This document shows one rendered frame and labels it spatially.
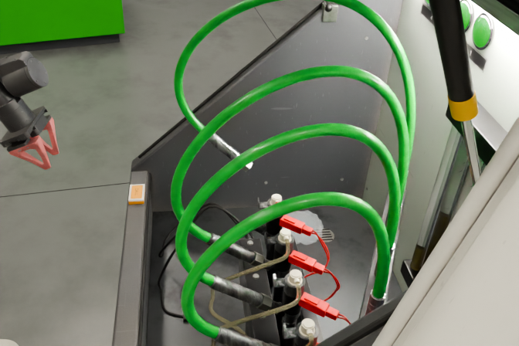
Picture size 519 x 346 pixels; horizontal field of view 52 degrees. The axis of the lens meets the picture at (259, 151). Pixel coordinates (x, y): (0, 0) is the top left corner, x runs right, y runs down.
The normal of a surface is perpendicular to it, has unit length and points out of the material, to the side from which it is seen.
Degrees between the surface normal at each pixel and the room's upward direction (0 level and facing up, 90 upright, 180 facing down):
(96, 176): 0
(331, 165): 90
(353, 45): 90
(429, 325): 76
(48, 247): 0
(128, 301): 0
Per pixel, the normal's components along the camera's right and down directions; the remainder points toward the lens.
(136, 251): 0.05, -0.82
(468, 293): -0.95, -0.16
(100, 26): 0.37, 0.54
